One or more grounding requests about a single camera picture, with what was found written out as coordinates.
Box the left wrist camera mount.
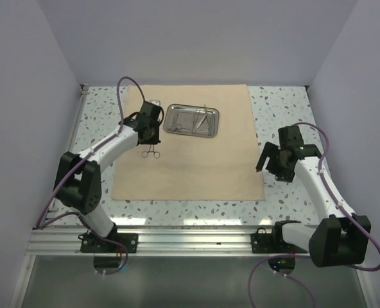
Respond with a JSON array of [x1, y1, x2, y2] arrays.
[[149, 100, 161, 107]]

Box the aluminium front rail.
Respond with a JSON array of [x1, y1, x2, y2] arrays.
[[26, 224, 361, 257]]

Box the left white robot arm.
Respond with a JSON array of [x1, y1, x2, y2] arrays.
[[53, 101, 164, 252]]

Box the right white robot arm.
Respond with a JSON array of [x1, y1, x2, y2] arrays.
[[255, 126, 371, 268]]

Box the beige cloth wrap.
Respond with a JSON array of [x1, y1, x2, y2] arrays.
[[111, 85, 265, 201]]

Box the stainless steel instrument tray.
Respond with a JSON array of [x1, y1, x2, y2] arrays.
[[163, 104, 220, 138]]

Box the steel scissors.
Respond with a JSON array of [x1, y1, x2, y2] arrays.
[[164, 109, 182, 133]]

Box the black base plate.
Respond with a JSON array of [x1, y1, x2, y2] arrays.
[[250, 223, 307, 254], [78, 232, 139, 253]]

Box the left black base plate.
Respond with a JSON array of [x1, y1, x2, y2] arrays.
[[78, 232, 139, 253]]

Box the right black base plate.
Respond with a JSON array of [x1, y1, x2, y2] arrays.
[[250, 223, 307, 254]]

